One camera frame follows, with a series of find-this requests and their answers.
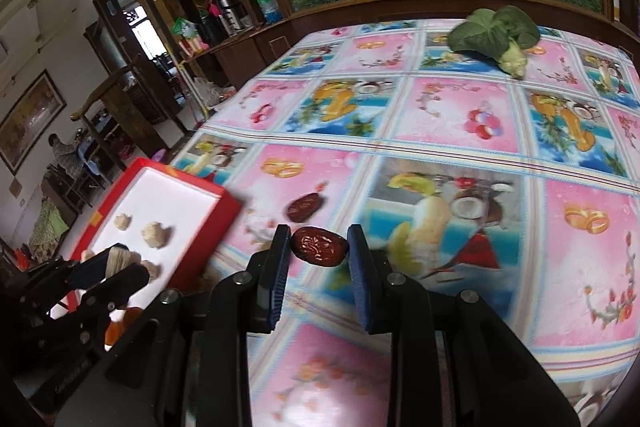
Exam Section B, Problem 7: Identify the dark red date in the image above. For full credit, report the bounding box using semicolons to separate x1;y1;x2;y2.
284;192;324;223
290;227;349;268

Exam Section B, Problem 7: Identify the orange mandarin middle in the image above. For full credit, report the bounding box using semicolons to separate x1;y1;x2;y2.
104;307;143;350

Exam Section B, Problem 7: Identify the dark red date on cloth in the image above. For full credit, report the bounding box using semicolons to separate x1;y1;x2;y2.
284;192;324;223

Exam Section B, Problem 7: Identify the beige cut fruit piece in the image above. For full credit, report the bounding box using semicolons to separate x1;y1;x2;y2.
141;221;171;249

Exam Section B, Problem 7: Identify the seated person in background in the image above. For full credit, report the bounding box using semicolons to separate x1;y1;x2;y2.
48;133;84;180

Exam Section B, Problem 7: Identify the framed landscape painting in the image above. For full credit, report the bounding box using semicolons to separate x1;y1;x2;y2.
0;69;66;174

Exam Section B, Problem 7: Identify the dark wooden chair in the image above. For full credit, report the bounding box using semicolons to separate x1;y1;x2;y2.
70;54;193;171

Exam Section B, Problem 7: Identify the floral patterned tablecloth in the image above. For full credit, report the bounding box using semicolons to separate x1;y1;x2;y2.
172;18;639;426

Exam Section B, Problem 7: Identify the wooden low cabinet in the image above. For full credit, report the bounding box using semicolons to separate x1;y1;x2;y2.
184;0;640;88

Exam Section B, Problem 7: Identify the green leafy vegetable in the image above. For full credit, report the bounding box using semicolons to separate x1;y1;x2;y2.
447;5;540;80

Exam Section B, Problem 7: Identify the black thermos flask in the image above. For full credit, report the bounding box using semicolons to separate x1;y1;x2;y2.
216;0;243;35

